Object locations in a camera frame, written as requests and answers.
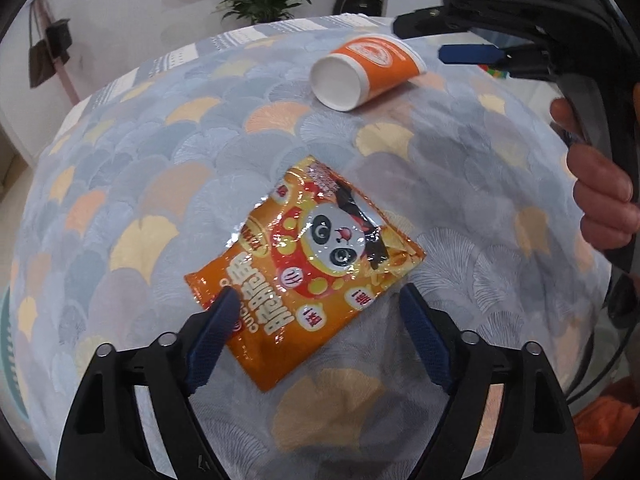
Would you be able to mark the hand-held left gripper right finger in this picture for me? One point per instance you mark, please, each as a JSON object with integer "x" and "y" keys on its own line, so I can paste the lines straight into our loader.
{"x": 425, "y": 340}

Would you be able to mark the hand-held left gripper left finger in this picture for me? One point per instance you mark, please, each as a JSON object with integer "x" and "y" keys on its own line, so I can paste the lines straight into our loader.
{"x": 210, "y": 342}

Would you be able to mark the orange paper cup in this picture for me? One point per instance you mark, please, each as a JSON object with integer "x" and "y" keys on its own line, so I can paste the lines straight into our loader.
{"x": 370, "y": 67}

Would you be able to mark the potted green plant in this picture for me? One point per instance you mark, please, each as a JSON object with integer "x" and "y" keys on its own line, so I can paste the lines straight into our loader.
{"x": 260, "y": 0}

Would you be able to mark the black shoulder bag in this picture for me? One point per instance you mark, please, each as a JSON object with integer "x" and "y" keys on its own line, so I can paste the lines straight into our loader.
{"x": 60, "y": 40}

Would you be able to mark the orange snack packet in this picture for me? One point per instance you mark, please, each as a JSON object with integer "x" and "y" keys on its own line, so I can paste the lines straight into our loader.
{"x": 305, "y": 270}

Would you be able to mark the pink coat rack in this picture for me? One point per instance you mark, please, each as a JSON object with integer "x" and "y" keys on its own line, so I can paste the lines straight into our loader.
{"x": 67, "y": 80}

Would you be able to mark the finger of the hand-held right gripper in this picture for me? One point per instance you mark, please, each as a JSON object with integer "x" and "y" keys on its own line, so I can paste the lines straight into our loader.
{"x": 435, "y": 22}
{"x": 470, "y": 53}

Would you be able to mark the colourful puzzle cube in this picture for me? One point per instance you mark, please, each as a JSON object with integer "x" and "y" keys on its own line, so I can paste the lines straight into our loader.
{"x": 494, "y": 69}

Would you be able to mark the leaf patterned tablecloth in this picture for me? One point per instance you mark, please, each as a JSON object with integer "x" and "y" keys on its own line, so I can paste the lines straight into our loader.
{"x": 175, "y": 175}

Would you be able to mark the brown tote bag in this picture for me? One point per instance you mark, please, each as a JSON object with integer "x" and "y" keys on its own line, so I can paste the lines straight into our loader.
{"x": 40, "y": 60}

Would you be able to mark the teal plastic basket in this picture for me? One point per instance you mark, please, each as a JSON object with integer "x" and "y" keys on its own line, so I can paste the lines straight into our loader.
{"x": 6, "y": 315}

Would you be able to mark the person's right hand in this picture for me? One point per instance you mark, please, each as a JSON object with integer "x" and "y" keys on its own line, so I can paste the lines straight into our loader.
{"x": 600, "y": 185}

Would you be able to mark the orange clothing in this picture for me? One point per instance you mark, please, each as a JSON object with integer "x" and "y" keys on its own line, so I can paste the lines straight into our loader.
{"x": 610, "y": 420}

